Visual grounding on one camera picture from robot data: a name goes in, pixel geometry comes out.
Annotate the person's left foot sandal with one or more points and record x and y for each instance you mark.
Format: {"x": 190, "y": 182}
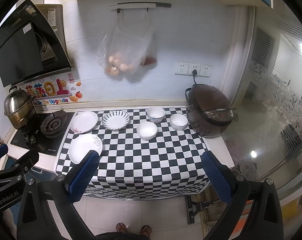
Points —
{"x": 120, "y": 227}

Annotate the black gas stove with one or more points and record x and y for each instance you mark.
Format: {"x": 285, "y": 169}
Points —
{"x": 44, "y": 132}

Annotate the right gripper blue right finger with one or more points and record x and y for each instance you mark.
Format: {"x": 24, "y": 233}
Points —
{"x": 222, "y": 179}

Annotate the person's right foot sandal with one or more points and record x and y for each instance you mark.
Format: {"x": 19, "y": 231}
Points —
{"x": 146, "y": 231}

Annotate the white bowl blue hearts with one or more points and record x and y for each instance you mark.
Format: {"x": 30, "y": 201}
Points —
{"x": 155, "y": 114}

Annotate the frosted glass sliding door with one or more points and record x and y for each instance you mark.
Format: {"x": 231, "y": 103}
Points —
{"x": 263, "y": 80}

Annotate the white plate blue leaf pattern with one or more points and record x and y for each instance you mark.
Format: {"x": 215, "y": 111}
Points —
{"x": 115, "y": 120}

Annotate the black range hood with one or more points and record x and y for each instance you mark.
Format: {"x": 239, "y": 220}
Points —
{"x": 31, "y": 44}

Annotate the plain white plate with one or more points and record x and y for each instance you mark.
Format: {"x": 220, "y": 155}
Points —
{"x": 84, "y": 122}

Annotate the colourful wall sticker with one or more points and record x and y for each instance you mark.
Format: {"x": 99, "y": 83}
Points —
{"x": 56, "y": 89}

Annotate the stainless steel steamer pot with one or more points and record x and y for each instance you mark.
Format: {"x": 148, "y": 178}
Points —
{"x": 19, "y": 107}

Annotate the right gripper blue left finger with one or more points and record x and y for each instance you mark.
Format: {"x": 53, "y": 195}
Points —
{"x": 79, "y": 177}

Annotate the white wall power sockets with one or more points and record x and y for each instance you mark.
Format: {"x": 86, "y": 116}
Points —
{"x": 185, "y": 68}

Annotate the white plate pink floral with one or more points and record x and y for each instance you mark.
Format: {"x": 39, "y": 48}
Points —
{"x": 81, "y": 145}

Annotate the white bowl rose pattern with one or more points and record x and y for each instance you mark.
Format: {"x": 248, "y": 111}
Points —
{"x": 178, "y": 122}

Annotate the brown rice cooker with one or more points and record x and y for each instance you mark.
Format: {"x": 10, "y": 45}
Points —
{"x": 209, "y": 111}

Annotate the black white checkered mat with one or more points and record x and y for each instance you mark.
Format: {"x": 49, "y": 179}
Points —
{"x": 166, "y": 166}

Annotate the person's foot sandal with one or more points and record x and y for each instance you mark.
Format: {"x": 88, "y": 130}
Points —
{"x": 120, "y": 227}
{"x": 146, "y": 231}

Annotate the clear plastic bag of eggs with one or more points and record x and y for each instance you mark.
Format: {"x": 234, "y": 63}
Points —
{"x": 122, "y": 48}

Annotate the white wall hook rail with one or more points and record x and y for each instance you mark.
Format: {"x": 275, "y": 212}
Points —
{"x": 139, "y": 5}

